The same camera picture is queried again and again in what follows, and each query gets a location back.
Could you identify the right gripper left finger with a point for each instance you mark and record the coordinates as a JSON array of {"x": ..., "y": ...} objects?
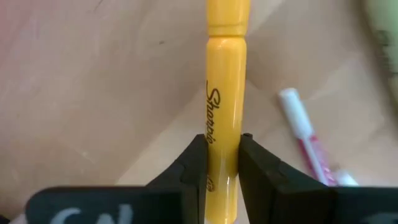
[{"x": 174, "y": 202}]

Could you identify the orange Sharpie highlighter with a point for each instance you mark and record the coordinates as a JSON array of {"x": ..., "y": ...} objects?
[{"x": 227, "y": 77}]

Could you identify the pink marker white cap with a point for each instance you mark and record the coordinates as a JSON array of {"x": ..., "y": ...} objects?
[{"x": 298, "y": 118}]

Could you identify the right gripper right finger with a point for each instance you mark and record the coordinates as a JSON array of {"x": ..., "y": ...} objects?
[{"x": 280, "y": 202}]

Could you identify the pale green highlighter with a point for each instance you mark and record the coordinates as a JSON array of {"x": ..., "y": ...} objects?
[{"x": 384, "y": 31}]

